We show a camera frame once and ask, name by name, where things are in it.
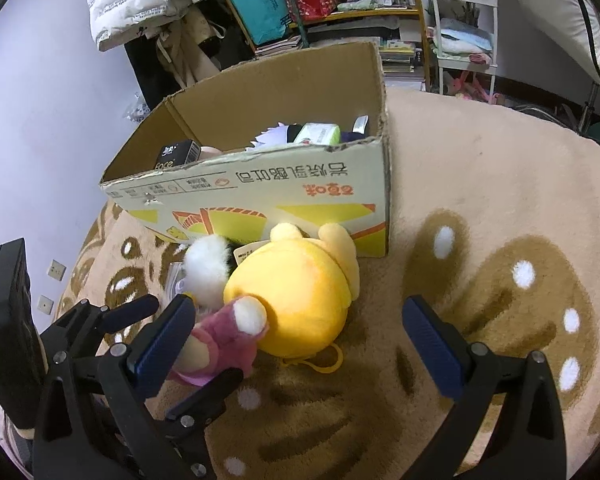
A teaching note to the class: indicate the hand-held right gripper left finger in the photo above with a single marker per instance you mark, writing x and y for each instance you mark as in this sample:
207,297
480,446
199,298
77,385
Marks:
162,345

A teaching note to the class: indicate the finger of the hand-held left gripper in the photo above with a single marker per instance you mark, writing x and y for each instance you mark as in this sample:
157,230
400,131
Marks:
210,390
125,312

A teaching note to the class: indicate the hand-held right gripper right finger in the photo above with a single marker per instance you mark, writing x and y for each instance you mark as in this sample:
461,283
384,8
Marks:
430,350

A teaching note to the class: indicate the pink plush toy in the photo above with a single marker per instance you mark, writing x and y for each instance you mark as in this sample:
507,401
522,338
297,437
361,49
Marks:
220,345

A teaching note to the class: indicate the yellow plush toy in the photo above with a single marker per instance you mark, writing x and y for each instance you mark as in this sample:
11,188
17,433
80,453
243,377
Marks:
295,290

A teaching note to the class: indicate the black face mask packet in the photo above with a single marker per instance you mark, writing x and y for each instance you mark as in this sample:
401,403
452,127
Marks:
177,155

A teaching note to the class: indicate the pink roll cake plush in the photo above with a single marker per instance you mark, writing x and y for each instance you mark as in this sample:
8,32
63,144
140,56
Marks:
210,152

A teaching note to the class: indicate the printed cardboard box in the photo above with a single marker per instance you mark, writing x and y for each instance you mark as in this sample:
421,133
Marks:
280,185

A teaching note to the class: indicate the dark purple plush toy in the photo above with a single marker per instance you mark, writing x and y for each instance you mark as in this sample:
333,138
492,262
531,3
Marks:
352,136

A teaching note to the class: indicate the white-haired doll plush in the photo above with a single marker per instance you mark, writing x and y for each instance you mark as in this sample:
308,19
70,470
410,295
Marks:
275,134

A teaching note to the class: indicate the silver tube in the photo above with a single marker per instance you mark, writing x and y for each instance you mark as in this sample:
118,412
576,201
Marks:
361,124

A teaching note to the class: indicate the green white tissue pack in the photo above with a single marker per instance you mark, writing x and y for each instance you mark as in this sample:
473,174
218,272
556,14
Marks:
320,134

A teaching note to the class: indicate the clear plastic packet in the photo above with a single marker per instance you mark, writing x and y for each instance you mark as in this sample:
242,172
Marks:
177,280

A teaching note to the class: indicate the white and black plush toy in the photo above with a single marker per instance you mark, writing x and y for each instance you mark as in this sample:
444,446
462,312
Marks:
205,270

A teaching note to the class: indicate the printed plastic bag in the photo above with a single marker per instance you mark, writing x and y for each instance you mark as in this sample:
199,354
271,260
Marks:
140,107

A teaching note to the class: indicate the black coat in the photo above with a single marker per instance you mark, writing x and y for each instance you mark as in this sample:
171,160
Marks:
145,70

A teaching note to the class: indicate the pink floor toy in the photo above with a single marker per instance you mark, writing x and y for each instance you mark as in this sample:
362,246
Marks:
472,87

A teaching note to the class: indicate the beige coat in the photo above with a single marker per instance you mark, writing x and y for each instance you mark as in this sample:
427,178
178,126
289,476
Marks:
190,50

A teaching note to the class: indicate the dark hanging garment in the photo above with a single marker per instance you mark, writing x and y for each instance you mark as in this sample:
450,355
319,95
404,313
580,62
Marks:
230,45

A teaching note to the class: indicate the white trolley cart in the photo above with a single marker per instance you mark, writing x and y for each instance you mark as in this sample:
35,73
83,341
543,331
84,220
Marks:
460,61

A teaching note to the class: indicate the stack of old books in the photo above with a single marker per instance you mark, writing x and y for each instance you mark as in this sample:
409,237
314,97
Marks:
280,45

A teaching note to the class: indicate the folded towels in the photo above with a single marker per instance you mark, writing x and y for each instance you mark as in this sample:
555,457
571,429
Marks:
460,40

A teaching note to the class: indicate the white puffer jacket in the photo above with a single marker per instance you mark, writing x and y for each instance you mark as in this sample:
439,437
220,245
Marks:
130,0

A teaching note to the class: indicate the teal bag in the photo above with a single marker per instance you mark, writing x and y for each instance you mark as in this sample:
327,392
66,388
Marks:
260,5

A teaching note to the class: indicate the green pole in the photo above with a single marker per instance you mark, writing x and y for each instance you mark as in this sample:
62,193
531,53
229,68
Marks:
300,25

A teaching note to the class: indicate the yellow wooden shelf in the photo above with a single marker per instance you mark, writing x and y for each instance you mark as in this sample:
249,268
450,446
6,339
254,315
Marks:
360,13

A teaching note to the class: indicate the pale green cloth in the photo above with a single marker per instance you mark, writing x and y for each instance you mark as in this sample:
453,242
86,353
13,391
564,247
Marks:
355,5

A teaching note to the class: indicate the cream folded mattress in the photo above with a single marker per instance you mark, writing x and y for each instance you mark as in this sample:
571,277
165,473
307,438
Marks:
555,10

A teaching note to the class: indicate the white wall socket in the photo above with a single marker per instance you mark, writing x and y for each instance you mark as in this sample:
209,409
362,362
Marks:
45,304
56,270

